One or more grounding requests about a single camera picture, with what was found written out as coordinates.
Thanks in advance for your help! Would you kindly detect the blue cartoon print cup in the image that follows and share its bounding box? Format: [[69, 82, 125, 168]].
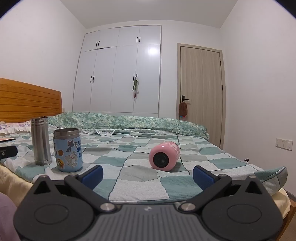
[[53, 128, 83, 172]]

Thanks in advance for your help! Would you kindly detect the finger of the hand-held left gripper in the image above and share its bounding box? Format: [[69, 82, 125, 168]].
[[0, 146, 18, 160]]

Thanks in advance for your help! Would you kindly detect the cream mattress cover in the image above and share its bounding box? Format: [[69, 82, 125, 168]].
[[0, 160, 289, 209]]

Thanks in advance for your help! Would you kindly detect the wooden headboard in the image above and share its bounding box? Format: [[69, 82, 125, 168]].
[[0, 77, 63, 123]]

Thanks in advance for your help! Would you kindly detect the wooden bed frame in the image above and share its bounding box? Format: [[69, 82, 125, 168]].
[[276, 189, 296, 241]]

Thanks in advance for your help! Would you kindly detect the purple cloth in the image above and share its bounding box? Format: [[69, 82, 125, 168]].
[[0, 192, 22, 241]]

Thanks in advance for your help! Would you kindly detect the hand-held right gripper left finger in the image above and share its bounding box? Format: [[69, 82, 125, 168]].
[[29, 165, 118, 213]]

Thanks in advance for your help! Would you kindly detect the white wardrobe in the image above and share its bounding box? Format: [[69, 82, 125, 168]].
[[72, 25, 162, 118]]

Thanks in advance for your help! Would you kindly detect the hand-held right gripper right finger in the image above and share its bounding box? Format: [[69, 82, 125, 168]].
[[180, 165, 269, 212]]

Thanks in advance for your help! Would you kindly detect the wooden door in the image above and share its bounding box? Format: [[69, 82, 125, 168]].
[[177, 43, 226, 150]]

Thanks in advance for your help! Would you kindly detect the stainless steel thermos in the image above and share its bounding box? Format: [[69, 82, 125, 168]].
[[31, 117, 52, 166]]

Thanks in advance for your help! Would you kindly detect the pink cup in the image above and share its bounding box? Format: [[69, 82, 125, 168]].
[[149, 142, 180, 172]]

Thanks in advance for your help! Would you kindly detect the green floral quilt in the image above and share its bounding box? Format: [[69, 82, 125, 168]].
[[47, 112, 210, 141]]

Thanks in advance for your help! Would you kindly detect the checkered bed sheet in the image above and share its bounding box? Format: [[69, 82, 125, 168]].
[[0, 124, 288, 202]]

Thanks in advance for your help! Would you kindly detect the white wall socket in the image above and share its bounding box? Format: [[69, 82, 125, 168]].
[[276, 137, 293, 149]]

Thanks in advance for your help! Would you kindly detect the floral frilled pillow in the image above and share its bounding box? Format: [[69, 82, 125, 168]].
[[0, 121, 31, 137]]

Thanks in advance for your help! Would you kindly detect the green hanging ornament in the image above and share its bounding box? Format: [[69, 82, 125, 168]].
[[132, 77, 140, 98]]

